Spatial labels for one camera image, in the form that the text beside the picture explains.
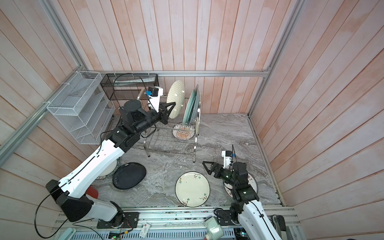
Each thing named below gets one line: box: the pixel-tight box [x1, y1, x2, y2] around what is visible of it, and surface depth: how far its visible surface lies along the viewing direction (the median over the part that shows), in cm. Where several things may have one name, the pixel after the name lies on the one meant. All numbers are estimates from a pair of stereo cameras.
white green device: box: [204, 216, 224, 240], surface depth 68 cm
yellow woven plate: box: [166, 80, 186, 119], surface depth 63 cm
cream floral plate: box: [175, 171, 211, 208], surface depth 84 cm
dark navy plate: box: [112, 162, 146, 190], surface depth 88 cm
